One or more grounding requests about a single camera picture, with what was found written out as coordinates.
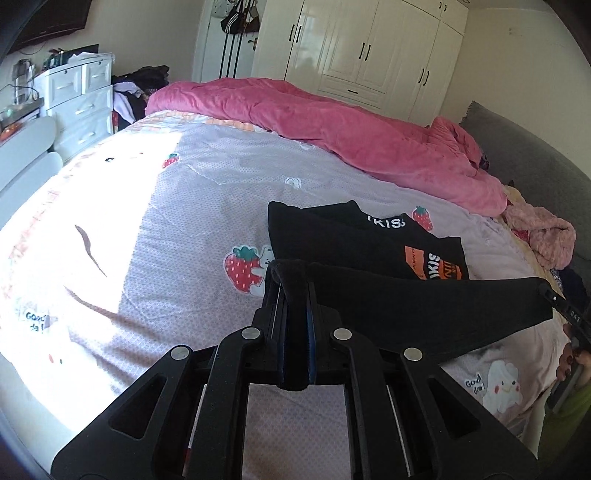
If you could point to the pink duvet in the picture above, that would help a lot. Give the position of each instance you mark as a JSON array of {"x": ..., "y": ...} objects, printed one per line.
[{"x": 323, "y": 120}]

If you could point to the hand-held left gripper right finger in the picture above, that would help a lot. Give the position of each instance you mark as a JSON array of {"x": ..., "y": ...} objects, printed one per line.
[{"x": 310, "y": 341}]

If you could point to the pile of dark clothes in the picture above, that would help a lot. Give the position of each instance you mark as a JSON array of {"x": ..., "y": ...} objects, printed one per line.
[{"x": 143, "y": 81}]

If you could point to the printed lilac bed sheet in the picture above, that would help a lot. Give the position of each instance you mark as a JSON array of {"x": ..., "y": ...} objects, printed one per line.
[{"x": 161, "y": 277}]

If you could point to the brown hanging bag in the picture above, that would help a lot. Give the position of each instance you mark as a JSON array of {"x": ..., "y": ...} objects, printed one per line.
[{"x": 251, "y": 21}]

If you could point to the white drawer chest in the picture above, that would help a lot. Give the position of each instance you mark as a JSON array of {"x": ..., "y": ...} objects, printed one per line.
[{"x": 78, "y": 101}]

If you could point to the white rounded board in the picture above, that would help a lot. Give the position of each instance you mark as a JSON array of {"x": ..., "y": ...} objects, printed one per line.
[{"x": 27, "y": 157}]

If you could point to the person's right hand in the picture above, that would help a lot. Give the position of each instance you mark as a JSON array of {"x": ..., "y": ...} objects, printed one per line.
[{"x": 570, "y": 357}]

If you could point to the black sweater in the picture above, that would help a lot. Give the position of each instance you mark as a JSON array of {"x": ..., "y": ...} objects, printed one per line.
[{"x": 369, "y": 249}]

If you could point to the white wardrobe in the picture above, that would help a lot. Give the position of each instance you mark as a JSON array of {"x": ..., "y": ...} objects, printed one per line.
[{"x": 369, "y": 55}]

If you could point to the cluttered side desk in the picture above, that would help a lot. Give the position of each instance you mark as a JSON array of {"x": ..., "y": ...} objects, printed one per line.
[{"x": 21, "y": 101}]

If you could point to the black television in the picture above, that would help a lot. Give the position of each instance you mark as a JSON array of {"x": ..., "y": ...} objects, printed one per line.
[{"x": 41, "y": 18}]

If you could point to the dark patterned cloth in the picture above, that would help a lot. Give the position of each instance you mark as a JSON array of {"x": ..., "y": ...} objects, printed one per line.
[{"x": 572, "y": 281}]

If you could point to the colourful patterned cloth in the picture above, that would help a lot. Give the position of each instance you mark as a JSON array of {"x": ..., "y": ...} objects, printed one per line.
[{"x": 484, "y": 161}]

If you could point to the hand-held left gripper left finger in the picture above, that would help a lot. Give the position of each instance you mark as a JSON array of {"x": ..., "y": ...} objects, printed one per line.
[{"x": 272, "y": 323}]

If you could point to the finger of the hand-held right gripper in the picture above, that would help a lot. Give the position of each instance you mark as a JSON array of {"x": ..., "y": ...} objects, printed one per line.
[{"x": 549, "y": 293}]

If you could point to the grey quilted headboard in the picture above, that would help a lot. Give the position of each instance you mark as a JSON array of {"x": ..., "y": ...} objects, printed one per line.
[{"x": 531, "y": 175}]

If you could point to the white hanging bag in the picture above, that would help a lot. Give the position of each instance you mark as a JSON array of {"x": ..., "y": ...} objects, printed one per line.
[{"x": 222, "y": 4}]

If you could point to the pink fluffy garment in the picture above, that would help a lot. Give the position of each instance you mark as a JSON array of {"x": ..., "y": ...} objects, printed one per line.
[{"x": 549, "y": 240}]

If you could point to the black striped hanging bag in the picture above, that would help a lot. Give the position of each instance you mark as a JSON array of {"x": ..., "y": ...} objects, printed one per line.
[{"x": 232, "y": 23}]

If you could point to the white door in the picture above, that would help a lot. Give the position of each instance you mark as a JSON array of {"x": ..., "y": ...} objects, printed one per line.
[{"x": 207, "y": 55}]

